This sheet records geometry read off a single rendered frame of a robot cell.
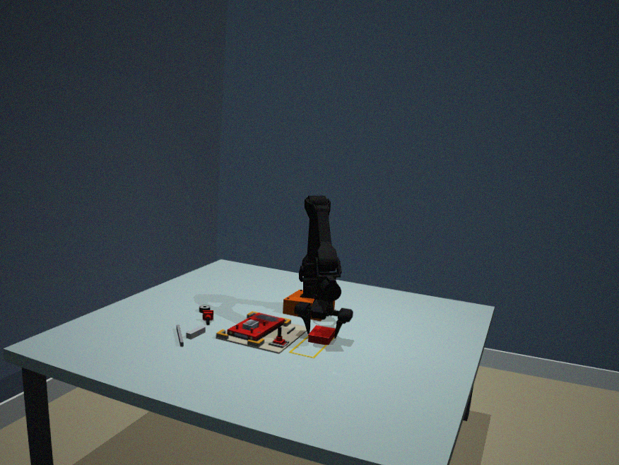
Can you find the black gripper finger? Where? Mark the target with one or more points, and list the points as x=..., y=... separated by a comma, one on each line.
x=306, y=320
x=338, y=326

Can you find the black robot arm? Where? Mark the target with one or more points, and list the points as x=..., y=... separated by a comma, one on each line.
x=321, y=258

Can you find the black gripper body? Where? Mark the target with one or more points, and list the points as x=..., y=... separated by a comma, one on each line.
x=303, y=308

